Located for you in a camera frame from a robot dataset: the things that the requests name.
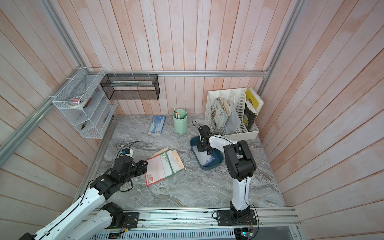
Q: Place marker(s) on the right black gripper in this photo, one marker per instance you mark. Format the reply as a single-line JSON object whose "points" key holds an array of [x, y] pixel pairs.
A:
{"points": [[199, 148]]}

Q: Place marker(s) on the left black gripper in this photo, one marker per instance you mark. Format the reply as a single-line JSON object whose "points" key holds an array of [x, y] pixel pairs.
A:
{"points": [[140, 167]]}

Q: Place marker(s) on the blue bordered white paper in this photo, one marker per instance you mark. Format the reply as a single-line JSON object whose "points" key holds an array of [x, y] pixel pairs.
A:
{"points": [[203, 158]]}

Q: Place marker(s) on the dark teal storage box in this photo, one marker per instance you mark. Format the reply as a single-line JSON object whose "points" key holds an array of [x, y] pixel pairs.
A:
{"points": [[216, 153]]}

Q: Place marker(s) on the red bordered paper sheet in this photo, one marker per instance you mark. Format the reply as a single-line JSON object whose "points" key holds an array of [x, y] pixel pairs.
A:
{"points": [[155, 171]]}

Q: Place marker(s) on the green bordered white paper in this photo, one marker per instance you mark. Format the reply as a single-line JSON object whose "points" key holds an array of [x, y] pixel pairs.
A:
{"points": [[171, 167]]}

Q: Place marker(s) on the brown stationery paper sheet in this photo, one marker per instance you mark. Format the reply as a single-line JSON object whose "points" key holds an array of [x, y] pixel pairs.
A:
{"points": [[175, 156]]}

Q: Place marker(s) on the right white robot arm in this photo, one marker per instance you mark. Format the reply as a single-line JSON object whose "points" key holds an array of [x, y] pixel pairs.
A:
{"points": [[239, 161]]}

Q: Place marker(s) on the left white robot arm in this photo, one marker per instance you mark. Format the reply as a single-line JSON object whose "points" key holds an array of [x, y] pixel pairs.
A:
{"points": [[68, 226]]}

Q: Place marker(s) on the mint green pen cup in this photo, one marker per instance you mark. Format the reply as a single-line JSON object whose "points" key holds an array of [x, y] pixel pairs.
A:
{"points": [[180, 120]]}

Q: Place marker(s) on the grey folder in organizer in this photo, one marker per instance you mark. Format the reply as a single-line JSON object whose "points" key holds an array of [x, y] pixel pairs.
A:
{"points": [[233, 122]]}

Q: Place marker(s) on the illustrated booklet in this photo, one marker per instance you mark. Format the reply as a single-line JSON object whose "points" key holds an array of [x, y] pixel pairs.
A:
{"points": [[221, 111]]}

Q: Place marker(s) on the white plastic file organizer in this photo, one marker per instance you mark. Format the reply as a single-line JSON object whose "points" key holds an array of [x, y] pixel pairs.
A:
{"points": [[237, 99]]}

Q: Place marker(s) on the blue packaged item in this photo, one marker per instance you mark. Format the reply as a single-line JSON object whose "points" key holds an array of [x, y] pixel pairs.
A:
{"points": [[157, 125]]}

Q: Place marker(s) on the dark book in organizer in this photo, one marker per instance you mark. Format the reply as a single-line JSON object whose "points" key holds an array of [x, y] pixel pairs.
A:
{"points": [[249, 116]]}

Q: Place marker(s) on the yellow book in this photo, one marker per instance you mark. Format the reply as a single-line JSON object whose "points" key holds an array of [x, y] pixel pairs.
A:
{"points": [[254, 99]]}

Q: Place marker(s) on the tape roll on shelf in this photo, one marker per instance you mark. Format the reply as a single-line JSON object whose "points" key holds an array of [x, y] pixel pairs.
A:
{"points": [[77, 102]]}

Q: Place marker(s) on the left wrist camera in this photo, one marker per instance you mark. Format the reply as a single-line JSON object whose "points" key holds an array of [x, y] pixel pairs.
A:
{"points": [[126, 152]]}

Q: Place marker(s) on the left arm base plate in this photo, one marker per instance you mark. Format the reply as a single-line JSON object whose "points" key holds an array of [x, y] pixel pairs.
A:
{"points": [[123, 220]]}

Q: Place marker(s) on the aluminium rail frame front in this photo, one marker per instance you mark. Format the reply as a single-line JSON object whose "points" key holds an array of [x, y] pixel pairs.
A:
{"points": [[206, 218]]}

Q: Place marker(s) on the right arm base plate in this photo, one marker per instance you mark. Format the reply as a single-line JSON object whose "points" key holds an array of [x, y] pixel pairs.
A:
{"points": [[231, 217]]}

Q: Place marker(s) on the white wire wall shelf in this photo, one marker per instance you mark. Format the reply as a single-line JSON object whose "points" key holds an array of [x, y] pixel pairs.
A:
{"points": [[91, 121]]}

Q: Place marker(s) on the black mesh wall basket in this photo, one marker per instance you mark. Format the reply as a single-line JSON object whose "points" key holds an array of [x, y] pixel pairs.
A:
{"points": [[131, 87]]}

